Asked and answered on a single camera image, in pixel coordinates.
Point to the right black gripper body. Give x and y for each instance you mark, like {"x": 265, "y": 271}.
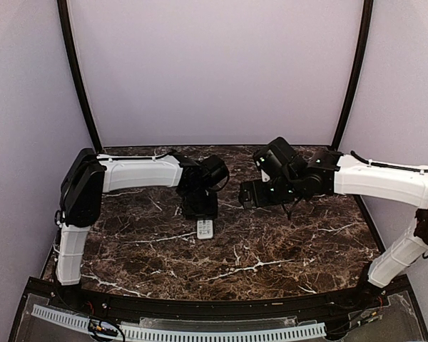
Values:
{"x": 284, "y": 191}

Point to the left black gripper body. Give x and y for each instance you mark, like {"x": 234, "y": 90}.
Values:
{"x": 200, "y": 206}

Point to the white remote control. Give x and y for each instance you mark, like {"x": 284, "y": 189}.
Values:
{"x": 205, "y": 229}

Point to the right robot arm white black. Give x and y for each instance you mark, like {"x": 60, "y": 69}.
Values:
{"x": 287, "y": 177}

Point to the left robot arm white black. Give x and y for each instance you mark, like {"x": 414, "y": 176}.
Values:
{"x": 92, "y": 175}

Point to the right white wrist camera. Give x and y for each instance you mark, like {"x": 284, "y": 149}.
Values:
{"x": 264, "y": 176}

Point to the white slotted cable duct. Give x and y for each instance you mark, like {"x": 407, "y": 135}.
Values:
{"x": 128, "y": 332}

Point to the black front rail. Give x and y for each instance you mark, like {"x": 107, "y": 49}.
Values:
{"x": 333, "y": 306}

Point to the left black frame post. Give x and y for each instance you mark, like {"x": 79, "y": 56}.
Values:
{"x": 69, "y": 43}

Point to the black frame post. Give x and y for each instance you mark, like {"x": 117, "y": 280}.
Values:
{"x": 362, "y": 39}
{"x": 69, "y": 43}

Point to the right black frame post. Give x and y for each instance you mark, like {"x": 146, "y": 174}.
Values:
{"x": 362, "y": 39}

